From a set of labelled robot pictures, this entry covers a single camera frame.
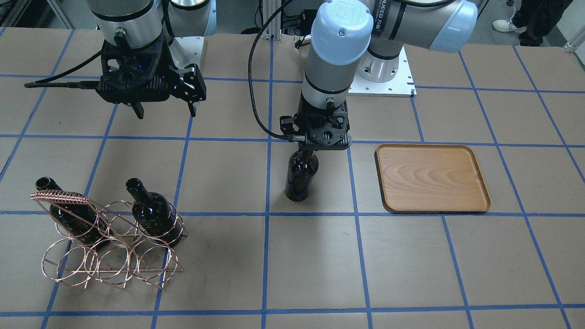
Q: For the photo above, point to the copper wire wine basket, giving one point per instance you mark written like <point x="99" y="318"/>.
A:
<point x="124" y="251"/>

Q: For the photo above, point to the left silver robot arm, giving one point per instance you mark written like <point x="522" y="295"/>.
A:
<point x="363" y="38"/>

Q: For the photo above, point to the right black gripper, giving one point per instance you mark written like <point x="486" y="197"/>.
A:
<point x="190" y="85"/>

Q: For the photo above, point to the wooden tray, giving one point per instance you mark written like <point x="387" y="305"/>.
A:
<point x="425" y="178"/>

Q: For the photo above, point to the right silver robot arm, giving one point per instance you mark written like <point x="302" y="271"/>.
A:
<point x="132" y="24"/>

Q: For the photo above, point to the dark wine bottle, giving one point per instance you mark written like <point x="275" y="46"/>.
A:
<point x="302" y="167"/>
<point x="154" y="213"/>

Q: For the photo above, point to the dark wine bottle in basket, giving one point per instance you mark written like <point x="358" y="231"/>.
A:
<point x="154" y="213"/>

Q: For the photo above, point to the person's white shoe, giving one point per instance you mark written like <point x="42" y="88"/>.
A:
<point x="507" y="26"/>

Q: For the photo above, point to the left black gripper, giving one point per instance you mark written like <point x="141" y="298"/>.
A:
<point x="286" y="124"/>

